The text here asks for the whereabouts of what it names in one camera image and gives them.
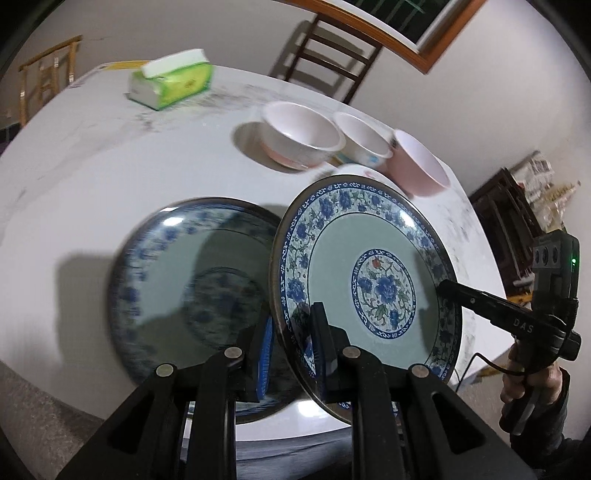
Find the dark wooden furniture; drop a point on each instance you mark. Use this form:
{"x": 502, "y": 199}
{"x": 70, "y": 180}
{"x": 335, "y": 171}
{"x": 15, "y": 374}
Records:
{"x": 503, "y": 226}

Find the wooden window frame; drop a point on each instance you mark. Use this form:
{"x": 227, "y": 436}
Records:
{"x": 415, "y": 46}

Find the person's right hand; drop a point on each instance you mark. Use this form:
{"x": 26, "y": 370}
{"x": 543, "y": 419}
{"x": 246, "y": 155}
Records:
{"x": 549, "y": 385}

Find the blue floral plate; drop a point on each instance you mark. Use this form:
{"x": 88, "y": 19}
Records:
{"x": 171, "y": 277}
{"x": 341, "y": 240}

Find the person's right forearm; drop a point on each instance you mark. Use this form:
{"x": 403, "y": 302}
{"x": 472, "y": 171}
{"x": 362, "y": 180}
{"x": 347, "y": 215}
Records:
{"x": 568, "y": 452}

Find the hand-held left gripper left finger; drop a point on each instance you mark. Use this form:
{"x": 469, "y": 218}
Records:
{"x": 265, "y": 357}

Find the green tissue pack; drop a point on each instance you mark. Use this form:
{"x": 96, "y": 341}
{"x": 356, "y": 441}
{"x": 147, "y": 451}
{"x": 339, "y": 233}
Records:
{"x": 175, "y": 83}

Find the white bowl with blue print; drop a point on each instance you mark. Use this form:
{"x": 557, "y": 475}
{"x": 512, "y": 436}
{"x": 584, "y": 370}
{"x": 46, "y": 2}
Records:
{"x": 360, "y": 133}

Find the stack of newspapers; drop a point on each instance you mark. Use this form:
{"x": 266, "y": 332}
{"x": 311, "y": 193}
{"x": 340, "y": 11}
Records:
{"x": 533, "y": 168}

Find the white bowl with red flower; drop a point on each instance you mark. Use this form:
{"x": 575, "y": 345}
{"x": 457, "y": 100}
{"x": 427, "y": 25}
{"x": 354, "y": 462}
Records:
{"x": 356, "y": 170}

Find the white bowl with pink pattern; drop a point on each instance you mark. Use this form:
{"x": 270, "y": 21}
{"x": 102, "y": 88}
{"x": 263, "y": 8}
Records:
{"x": 295, "y": 123}

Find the light bamboo chair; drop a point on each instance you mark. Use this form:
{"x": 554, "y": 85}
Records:
{"x": 46, "y": 78}

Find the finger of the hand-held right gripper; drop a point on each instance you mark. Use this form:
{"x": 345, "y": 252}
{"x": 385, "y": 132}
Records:
{"x": 468, "y": 297}

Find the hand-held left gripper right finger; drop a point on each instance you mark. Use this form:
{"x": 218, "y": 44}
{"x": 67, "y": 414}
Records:
{"x": 319, "y": 344}

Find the dark wooden chair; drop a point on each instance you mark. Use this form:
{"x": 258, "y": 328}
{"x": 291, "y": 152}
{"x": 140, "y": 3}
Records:
{"x": 332, "y": 55}

